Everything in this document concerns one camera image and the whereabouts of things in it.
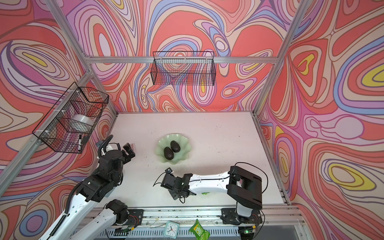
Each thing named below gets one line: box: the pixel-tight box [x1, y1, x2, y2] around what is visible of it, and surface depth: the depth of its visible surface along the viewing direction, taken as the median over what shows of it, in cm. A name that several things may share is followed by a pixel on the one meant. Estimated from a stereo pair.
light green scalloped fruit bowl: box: [155, 133, 192, 165], surface depth 98 cm
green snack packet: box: [188, 219, 211, 240], surface depth 70 cm
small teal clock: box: [164, 221, 180, 239], surface depth 70 cm
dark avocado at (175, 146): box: [170, 140, 181, 153], surface depth 98 cm
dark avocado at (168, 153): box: [163, 146, 175, 160], surface depth 93 cm
